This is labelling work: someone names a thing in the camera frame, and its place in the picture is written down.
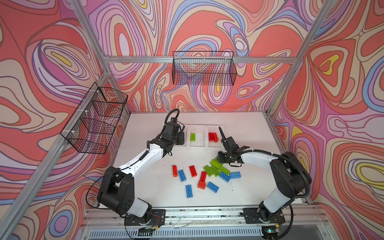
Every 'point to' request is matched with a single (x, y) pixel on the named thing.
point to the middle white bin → (201, 142)
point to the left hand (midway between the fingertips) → (182, 134)
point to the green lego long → (220, 166)
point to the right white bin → (211, 146)
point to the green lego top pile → (216, 160)
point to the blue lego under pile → (224, 176)
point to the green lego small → (192, 137)
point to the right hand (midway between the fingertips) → (221, 161)
